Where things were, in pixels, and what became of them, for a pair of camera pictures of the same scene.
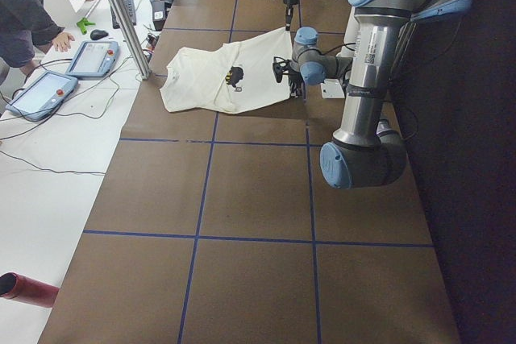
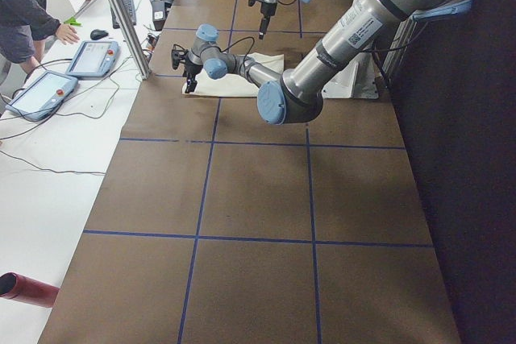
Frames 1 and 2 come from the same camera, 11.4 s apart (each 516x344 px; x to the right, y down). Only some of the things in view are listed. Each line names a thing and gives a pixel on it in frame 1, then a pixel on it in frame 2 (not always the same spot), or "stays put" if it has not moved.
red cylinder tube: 25,289 stays put
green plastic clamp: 83,24 → 72,21
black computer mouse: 96,34 stays put
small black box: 159,14 stays put
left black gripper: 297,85 → 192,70
